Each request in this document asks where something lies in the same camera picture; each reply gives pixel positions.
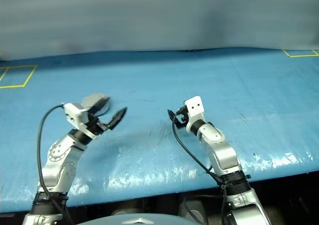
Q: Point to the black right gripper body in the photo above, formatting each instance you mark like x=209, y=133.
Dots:
x=181, y=119

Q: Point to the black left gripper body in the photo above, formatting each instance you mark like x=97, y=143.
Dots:
x=96, y=125

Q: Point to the grey robot torso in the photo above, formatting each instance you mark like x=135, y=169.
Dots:
x=144, y=221

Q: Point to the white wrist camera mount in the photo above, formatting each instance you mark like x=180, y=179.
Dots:
x=195, y=106
x=74, y=113

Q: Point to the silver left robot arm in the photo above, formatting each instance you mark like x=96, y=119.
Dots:
x=62, y=150

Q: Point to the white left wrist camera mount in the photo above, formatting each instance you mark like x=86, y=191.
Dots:
x=74, y=113

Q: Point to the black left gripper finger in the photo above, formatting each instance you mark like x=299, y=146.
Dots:
x=102, y=104
x=118, y=116

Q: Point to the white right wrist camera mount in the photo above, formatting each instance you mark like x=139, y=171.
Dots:
x=195, y=106

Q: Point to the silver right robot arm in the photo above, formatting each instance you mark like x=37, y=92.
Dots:
x=219, y=140

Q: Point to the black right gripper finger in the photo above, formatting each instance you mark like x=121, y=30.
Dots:
x=171, y=113
x=177, y=124

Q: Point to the blue plastic table cover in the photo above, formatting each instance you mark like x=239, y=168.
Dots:
x=224, y=85

